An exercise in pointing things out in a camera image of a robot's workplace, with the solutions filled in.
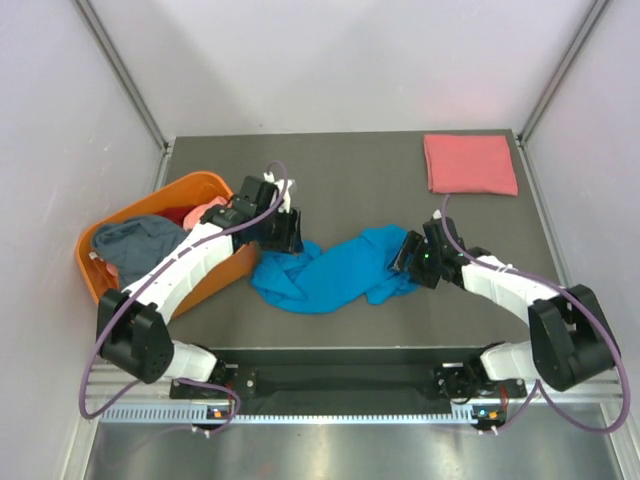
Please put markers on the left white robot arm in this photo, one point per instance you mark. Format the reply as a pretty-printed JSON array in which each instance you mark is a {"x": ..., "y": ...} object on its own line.
[{"x": 133, "y": 323}]

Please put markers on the right aluminium frame post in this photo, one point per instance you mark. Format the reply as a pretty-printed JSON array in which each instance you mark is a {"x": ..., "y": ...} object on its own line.
[{"x": 587, "y": 26}]

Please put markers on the light pink t shirt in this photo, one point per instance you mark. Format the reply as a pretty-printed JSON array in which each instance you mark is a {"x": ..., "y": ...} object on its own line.
[{"x": 194, "y": 216}]

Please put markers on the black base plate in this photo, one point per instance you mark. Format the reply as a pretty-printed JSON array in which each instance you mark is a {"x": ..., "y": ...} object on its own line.
[{"x": 358, "y": 381}]

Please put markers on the aluminium frame post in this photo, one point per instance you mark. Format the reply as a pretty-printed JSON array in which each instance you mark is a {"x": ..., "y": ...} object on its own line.
[
  {"x": 587, "y": 26},
  {"x": 90, "y": 17}
]

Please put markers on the grey t shirt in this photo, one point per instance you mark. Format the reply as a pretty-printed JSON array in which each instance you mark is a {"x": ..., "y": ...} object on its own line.
[{"x": 137, "y": 245}]

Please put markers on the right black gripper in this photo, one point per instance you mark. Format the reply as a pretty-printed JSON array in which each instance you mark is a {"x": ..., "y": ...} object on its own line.
[{"x": 414, "y": 244}]

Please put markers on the blue t shirt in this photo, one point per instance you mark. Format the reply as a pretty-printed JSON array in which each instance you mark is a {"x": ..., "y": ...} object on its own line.
[{"x": 319, "y": 281}]

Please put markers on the folded pink t shirt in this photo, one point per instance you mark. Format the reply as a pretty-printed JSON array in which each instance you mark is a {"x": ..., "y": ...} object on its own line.
[{"x": 475, "y": 164}]

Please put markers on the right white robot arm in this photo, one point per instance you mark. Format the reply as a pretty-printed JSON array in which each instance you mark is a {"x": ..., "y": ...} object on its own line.
[{"x": 569, "y": 340}]

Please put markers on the left aluminium frame post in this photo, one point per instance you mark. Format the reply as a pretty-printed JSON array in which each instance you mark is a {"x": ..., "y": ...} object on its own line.
[{"x": 90, "y": 17}]

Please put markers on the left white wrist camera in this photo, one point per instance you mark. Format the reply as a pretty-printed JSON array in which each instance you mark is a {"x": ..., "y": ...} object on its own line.
[{"x": 286, "y": 188}]

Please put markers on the aluminium rail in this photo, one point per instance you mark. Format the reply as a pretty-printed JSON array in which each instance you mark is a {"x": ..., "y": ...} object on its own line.
[{"x": 105, "y": 381}]

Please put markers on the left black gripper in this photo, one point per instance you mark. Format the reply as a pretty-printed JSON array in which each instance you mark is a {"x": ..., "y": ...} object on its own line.
[{"x": 290, "y": 239}]

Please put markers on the red t shirt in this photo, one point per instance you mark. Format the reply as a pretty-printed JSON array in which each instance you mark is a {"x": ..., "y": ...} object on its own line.
[{"x": 176, "y": 214}]

